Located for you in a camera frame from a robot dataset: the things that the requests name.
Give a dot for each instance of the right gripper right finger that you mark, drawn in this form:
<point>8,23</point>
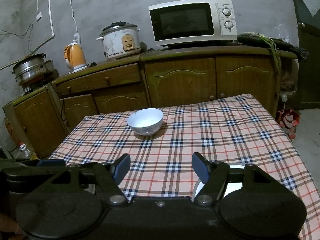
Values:
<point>215,177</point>

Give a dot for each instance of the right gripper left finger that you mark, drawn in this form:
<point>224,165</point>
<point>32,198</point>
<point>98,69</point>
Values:
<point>106,177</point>

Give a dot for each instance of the shallow white bowl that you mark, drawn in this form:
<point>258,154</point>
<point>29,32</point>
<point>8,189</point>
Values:
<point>214,190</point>

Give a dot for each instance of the blue-white ceramic bowl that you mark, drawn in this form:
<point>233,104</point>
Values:
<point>146,122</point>

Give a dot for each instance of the person's left hand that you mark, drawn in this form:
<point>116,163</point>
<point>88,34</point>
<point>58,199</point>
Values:
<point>10,229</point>

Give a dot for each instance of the cooking oil bottle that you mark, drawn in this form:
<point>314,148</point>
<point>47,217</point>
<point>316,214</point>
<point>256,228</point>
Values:
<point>27,152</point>

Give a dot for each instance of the plaid tablecloth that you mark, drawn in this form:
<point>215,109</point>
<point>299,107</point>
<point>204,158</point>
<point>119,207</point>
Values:
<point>233,130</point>

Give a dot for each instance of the brown wooden sideboard cabinet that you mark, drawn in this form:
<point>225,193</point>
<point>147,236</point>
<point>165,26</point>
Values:
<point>158,78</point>

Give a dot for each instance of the red item on floor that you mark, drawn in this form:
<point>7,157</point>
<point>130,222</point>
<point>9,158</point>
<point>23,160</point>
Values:
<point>288,120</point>

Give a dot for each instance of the stacked steel steamer pot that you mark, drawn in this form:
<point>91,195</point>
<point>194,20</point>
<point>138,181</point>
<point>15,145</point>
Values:
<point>34,72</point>

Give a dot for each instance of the orange electric kettle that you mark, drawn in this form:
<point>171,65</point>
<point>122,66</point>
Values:
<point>74,56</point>

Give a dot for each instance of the white rice cooker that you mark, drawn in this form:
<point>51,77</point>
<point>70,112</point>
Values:
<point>120,39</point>

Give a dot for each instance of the green cloth on cabinet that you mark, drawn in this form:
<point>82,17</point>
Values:
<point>288,71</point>

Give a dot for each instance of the white microwave oven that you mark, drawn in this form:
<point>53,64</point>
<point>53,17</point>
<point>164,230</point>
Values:
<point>189,21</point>

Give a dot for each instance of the dark door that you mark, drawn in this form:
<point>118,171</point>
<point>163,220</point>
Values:
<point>307,14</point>

